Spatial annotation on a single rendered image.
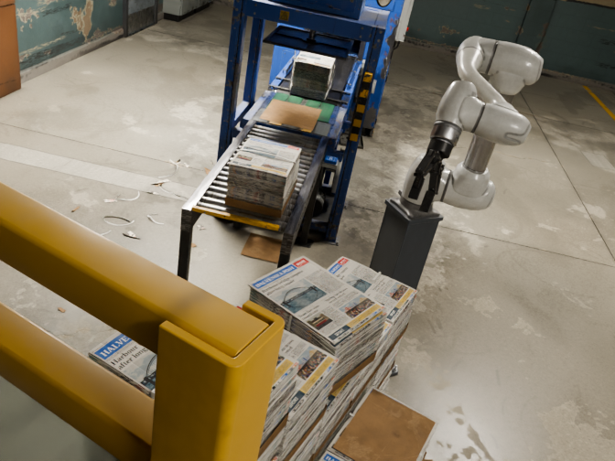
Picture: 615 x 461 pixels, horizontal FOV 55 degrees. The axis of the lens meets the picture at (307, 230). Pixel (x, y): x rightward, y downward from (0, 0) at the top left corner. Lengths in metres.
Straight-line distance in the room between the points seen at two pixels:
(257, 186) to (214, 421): 2.28
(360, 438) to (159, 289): 1.65
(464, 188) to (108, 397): 2.12
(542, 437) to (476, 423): 0.35
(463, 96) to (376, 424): 1.18
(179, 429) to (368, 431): 1.62
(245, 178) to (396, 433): 1.34
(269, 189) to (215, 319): 2.25
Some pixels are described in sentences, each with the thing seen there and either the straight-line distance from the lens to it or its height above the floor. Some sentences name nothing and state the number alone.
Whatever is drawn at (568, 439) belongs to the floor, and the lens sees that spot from 3.51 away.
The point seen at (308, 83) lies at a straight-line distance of 4.65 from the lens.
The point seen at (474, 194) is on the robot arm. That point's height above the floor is 1.19.
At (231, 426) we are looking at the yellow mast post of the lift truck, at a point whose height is 1.77.
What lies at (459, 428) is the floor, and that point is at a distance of 3.24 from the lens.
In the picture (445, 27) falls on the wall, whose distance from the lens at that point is 11.35.
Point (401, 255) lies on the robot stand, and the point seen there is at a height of 0.80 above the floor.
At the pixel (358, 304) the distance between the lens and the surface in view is 1.96.
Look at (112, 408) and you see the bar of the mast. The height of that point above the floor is 1.65.
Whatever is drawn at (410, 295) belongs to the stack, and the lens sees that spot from 2.50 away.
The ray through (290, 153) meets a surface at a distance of 3.01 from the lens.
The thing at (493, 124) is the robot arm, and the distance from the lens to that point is 1.92.
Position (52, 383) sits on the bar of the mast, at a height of 1.65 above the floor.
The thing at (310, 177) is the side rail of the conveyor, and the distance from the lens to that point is 3.34.
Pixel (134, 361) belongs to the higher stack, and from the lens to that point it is 1.33.
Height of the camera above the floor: 2.22
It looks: 30 degrees down
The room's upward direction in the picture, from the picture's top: 12 degrees clockwise
